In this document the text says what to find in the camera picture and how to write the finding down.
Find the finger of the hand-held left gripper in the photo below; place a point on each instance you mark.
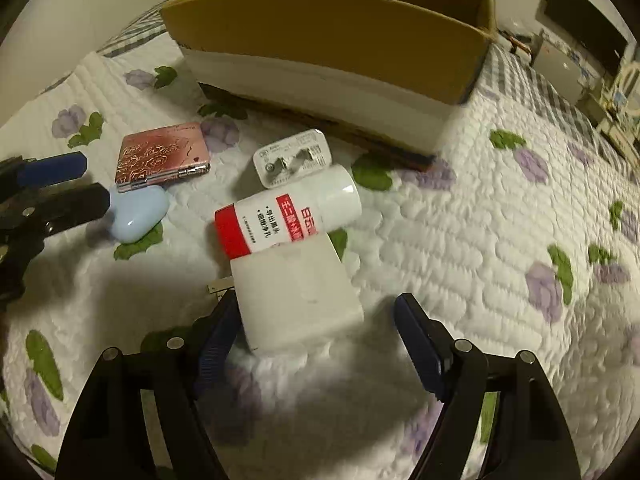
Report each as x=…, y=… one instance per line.
x=50, y=167
x=75, y=205

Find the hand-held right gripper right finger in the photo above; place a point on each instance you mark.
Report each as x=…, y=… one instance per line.
x=419, y=345

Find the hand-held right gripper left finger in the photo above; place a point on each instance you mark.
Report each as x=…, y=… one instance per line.
x=216, y=341

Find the light blue heart-shaped case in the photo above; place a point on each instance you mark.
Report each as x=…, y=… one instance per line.
x=137, y=215

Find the white rectangular box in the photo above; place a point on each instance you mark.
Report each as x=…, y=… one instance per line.
x=295, y=295

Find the pink floral compact case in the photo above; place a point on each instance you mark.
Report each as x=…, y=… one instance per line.
x=160, y=155

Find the white bottle red label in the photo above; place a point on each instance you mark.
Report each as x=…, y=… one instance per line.
x=287, y=210

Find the white power adapter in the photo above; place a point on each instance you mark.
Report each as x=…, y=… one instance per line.
x=292, y=157

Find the cardboard box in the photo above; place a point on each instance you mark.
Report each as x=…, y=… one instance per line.
x=330, y=55

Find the floral quilted blanket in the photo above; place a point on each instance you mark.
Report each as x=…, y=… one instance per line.
x=450, y=260

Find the cluttered desk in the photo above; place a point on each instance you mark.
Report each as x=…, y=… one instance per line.
x=595, y=90

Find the black monitor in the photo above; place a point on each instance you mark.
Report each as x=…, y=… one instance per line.
x=585, y=27

